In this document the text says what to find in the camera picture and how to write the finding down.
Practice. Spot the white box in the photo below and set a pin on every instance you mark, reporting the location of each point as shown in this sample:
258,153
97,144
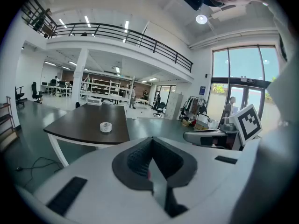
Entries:
94,101

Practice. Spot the wooden shelf rack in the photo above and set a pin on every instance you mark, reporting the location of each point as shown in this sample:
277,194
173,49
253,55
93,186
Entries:
7,122

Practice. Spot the white tape roll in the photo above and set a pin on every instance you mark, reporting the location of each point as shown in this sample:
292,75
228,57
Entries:
105,127

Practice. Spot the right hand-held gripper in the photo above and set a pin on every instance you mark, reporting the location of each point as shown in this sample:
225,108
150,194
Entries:
247,122

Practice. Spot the clothes rack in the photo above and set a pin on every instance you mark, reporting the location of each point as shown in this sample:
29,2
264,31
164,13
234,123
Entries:
194,106

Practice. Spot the white locker cabinet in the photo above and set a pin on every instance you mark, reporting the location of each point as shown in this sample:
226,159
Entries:
174,106

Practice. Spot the black office chair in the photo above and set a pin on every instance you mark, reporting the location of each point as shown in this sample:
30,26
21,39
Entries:
19,95
36,93
159,108

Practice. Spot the glass entrance door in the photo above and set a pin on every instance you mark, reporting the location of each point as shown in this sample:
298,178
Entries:
243,78

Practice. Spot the dark wooden table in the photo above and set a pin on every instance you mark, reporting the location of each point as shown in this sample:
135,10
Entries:
88,122

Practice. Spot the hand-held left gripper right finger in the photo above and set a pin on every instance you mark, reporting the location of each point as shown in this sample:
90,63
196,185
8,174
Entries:
172,162

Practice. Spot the white shelving unit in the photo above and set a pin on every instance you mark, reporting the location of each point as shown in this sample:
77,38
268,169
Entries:
105,87

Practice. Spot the black balcony railing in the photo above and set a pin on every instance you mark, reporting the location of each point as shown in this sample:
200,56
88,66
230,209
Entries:
140,39

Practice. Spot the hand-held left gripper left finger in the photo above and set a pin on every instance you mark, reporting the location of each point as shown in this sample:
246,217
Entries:
135,162

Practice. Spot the round ceiling lamp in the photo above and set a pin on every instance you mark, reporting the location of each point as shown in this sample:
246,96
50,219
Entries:
201,19

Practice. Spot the blue wall poster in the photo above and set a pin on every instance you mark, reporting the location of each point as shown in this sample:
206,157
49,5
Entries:
202,90

